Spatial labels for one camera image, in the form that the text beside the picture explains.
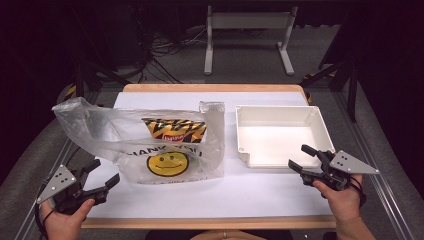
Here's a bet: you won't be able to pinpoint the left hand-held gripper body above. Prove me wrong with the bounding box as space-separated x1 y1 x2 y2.
36 164 108 215

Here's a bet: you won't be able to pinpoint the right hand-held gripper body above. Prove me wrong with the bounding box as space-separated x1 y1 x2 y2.
301 149 380 192

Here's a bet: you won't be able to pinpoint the clear smiley plastic bag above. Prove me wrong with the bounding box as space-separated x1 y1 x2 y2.
51 97 227 185

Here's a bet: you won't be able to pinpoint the yellow black snack packet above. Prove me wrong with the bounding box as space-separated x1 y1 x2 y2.
141 117 208 144

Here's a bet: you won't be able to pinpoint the person's left hand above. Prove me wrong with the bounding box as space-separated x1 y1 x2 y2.
40 198 96 240

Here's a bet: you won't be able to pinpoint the person's right hand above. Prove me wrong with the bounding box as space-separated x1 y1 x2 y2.
313 173 366 224

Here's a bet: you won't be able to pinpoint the white plastic box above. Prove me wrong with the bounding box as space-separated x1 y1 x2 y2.
234 104 336 169

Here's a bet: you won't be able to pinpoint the white table mat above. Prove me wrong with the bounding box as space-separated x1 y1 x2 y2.
87 91 334 220

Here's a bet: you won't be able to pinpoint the black tripod stand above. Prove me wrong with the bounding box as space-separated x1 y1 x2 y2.
70 9 132 98
299 9 360 123

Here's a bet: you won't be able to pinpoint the white metal stand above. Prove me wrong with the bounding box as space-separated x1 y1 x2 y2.
203 5 299 76

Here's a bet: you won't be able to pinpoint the aluminium frame rail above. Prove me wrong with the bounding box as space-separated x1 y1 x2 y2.
333 89 419 240
14 139 83 240

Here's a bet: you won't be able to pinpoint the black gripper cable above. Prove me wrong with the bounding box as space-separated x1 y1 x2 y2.
348 174 368 208
34 199 56 240

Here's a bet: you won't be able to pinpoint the black floor cables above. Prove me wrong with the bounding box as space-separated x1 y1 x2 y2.
133 28 208 84

